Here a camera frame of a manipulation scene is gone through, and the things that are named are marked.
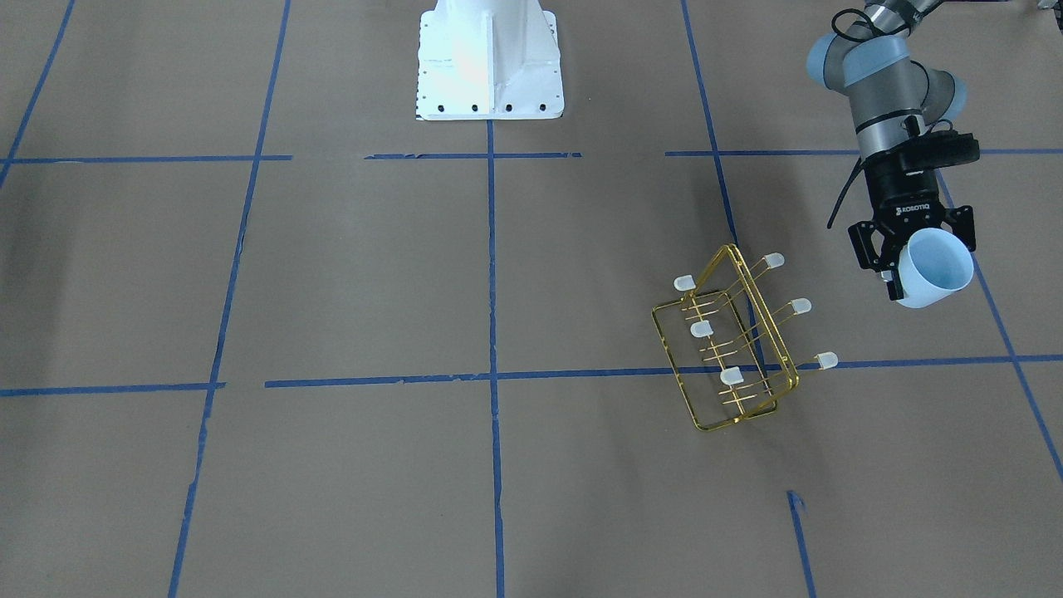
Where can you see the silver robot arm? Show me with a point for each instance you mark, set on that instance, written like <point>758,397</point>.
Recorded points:
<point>903,116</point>

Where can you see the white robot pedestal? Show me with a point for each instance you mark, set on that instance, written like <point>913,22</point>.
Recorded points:
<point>488,60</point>

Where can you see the light blue cup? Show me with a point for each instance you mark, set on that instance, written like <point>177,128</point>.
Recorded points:
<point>933,265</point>

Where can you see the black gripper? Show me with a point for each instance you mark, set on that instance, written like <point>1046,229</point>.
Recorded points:
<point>903,198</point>

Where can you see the gold wire cup holder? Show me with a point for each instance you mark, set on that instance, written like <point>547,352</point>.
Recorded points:
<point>724,344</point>

